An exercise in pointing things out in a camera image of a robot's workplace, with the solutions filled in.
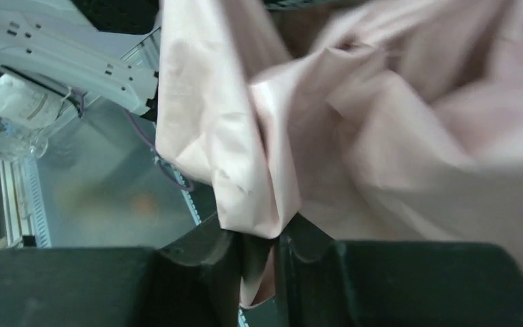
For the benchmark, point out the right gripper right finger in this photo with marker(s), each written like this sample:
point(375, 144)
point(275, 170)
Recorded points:
point(320, 281)

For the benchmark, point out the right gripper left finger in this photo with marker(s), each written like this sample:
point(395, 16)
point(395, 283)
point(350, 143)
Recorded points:
point(193, 281)

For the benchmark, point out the pink folding umbrella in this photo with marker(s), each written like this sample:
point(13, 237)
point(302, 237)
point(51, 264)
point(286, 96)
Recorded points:
point(404, 121)

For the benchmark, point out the clear plastic bottle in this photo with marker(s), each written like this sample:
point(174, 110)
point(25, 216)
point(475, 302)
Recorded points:
point(18, 142)

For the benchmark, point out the white slotted cable duct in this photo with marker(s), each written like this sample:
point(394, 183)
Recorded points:
point(23, 205)

